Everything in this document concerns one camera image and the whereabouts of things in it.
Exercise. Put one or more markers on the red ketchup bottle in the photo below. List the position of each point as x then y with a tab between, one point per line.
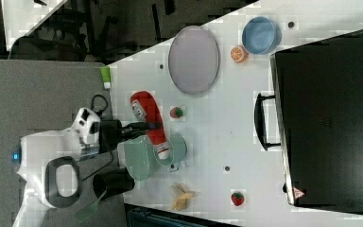
145	109

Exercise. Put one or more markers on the blue bowl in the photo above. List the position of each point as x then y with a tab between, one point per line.
261	36

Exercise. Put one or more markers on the green white tube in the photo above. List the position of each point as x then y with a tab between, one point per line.
105	72

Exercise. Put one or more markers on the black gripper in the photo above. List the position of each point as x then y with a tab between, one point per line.
110	130

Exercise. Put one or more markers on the small strawberry toy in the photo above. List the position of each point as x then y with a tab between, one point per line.
176	112

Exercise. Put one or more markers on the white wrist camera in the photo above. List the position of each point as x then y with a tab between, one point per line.
87	125

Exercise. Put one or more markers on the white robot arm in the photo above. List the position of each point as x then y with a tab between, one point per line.
48	162

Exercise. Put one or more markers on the orange slice toy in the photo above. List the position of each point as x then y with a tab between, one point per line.
239	54

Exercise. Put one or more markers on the green pot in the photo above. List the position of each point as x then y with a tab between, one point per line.
176	152

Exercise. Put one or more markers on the black cylinder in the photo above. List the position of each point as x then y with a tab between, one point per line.
112	182

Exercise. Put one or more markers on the peeled banana toy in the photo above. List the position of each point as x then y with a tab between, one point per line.
180	197

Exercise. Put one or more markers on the grey round plate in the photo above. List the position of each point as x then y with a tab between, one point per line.
193	60

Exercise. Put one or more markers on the black toaster oven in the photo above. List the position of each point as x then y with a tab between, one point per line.
318	93

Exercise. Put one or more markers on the red strawberry toy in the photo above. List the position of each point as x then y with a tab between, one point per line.
237	198

